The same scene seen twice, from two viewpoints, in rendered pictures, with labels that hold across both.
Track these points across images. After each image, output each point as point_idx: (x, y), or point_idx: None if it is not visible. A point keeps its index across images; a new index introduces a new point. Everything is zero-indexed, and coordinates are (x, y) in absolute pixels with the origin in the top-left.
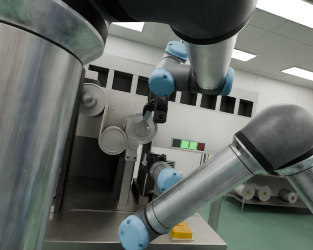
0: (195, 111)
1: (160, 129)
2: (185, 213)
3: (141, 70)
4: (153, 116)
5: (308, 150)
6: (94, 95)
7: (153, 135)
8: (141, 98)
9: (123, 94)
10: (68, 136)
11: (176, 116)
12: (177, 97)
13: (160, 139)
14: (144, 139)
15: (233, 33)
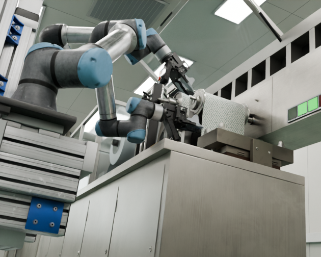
0: (309, 58)
1: (274, 108)
2: (97, 99)
3: (253, 61)
4: (266, 99)
5: (98, 36)
6: (169, 97)
7: (202, 103)
8: (255, 87)
9: (242, 95)
10: (148, 126)
11: (288, 82)
12: (287, 60)
13: (275, 119)
14: (197, 109)
15: (60, 37)
